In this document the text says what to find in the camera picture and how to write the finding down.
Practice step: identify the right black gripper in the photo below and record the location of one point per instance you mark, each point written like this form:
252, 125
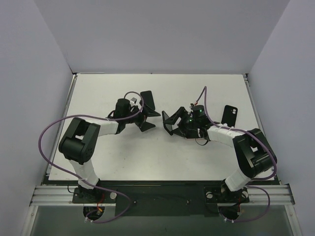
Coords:
179, 121

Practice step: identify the phone in pink case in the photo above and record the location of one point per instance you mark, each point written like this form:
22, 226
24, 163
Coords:
199, 140

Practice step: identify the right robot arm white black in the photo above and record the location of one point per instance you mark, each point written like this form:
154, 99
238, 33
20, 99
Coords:
253, 152

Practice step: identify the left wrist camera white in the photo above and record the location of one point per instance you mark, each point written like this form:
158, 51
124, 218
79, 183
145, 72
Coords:
133, 101

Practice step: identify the black phone case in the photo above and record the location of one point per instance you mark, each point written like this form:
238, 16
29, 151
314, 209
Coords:
229, 116

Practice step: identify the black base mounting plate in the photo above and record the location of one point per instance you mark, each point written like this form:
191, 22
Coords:
166, 198

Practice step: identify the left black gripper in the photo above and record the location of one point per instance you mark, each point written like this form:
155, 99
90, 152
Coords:
141, 115

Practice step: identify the black phone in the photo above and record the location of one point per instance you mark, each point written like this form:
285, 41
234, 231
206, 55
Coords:
148, 99

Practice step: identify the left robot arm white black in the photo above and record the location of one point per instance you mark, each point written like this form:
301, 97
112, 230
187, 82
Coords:
79, 141

